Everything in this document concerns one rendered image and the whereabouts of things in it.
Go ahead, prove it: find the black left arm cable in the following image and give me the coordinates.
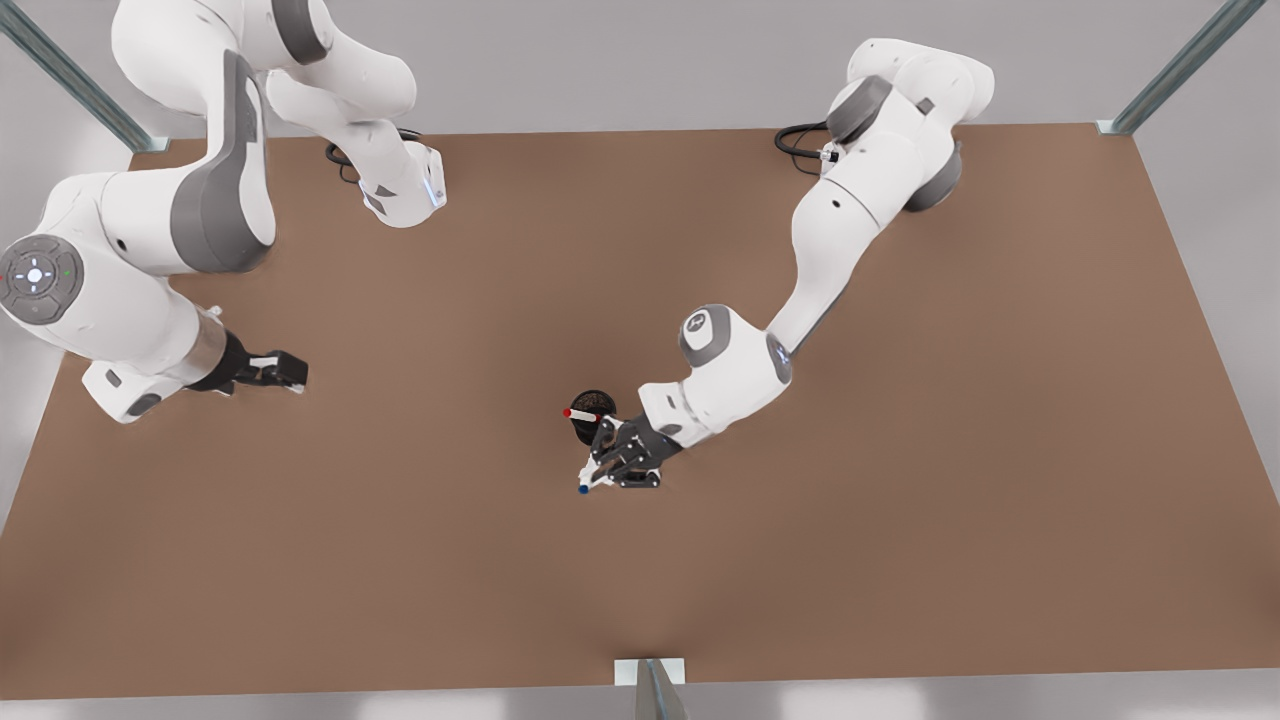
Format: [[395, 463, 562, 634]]
[[774, 121, 837, 177]]

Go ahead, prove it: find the black pen holder cup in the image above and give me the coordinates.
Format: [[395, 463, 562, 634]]
[[569, 390, 619, 448]]

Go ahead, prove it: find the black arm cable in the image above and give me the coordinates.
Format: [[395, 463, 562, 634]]
[[774, 121, 837, 177], [324, 127, 425, 185]]

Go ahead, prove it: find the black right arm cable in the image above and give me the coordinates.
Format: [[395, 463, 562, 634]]
[[324, 127, 425, 185]]

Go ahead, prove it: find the silver frame post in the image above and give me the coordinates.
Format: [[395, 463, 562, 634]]
[[0, 0, 169, 153], [613, 657, 689, 720], [1097, 0, 1269, 136]]

